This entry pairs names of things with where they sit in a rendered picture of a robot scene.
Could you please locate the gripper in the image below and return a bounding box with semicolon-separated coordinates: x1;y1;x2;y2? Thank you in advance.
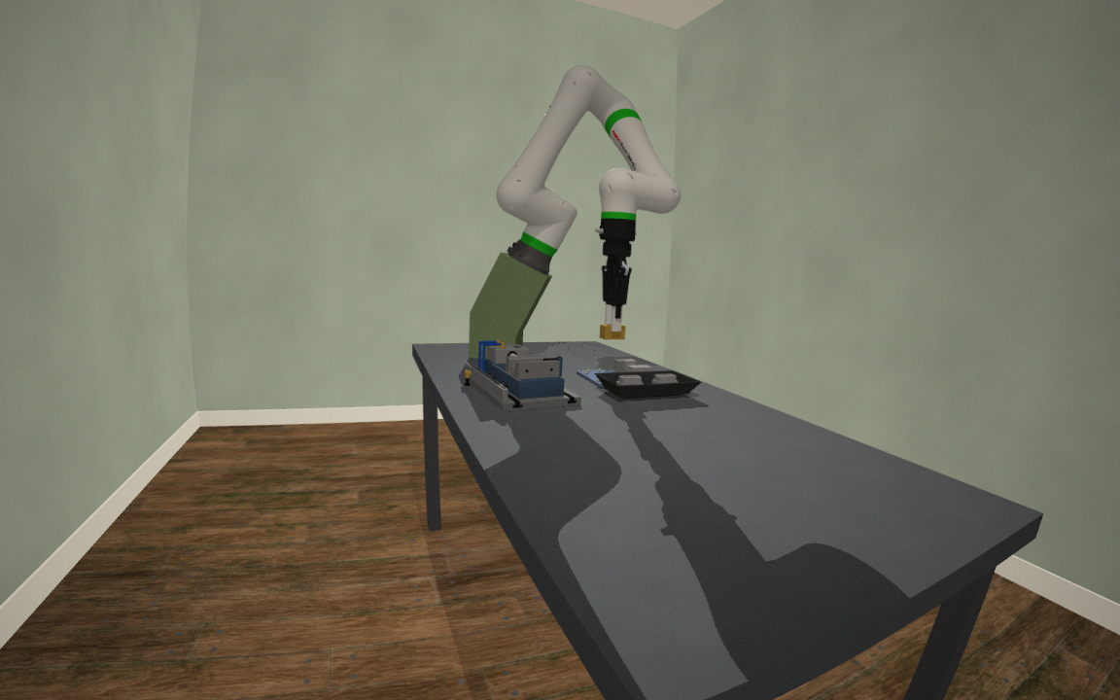
601;242;632;332

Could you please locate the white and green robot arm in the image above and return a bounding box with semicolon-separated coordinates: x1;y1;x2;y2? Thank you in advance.
496;65;681;276

